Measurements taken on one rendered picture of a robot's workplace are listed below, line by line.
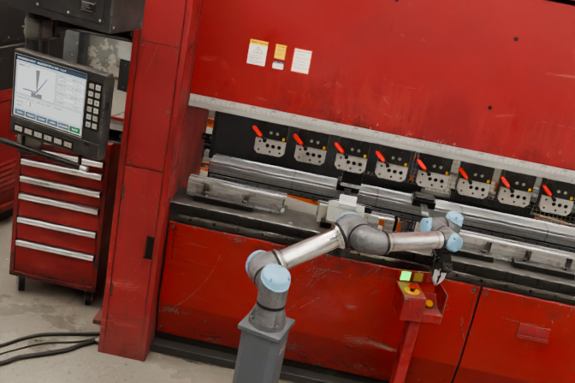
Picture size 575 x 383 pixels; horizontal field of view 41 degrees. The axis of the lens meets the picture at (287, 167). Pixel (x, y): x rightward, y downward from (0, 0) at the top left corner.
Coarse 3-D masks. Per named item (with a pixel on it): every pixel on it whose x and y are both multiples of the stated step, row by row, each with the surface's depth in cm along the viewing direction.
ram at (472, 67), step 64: (256, 0) 356; (320, 0) 353; (384, 0) 350; (448, 0) 347; (512, 0) 344; (320, 64) 362; (384, 64) 359; (448, 64) 356; (512, 64) 353; (320, 128) 372; (384, 128) 369; (448, 128) 365; (512, 128) 362
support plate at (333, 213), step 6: (330, 204) 380; (336, 204) 381; (330, 210) 372; (336, 210) 374; (342, 210) 375; (348, 210) 376; (360, 210) 379; (330, 216) 365; (336, 216) 367; (330, 222) 361
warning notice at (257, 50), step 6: (252, 42) 362; (258, 42) 362; (264, 42) 362; (252, 48) 363; (258, 48) 363; (264, 48) 362; (252, 54) 364; (258, 54) 364; (264, 54) 363; (252, 60) 365; (258, 60) 365; (264, 60) 364
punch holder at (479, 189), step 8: (464, 168) 370; (472, 168) 370; (480, 168) 370; (488, 168) 369; (472, 176) 371; (480, 176) 372; (488, 176) 370; (456, 184) 380; (464, 184) 373; (472, 184) 372; (480, 184) 372; (488, 184) 372; (464, 192) 374; (472, 192) 375; (480, 192) 373; (488, 192) 373
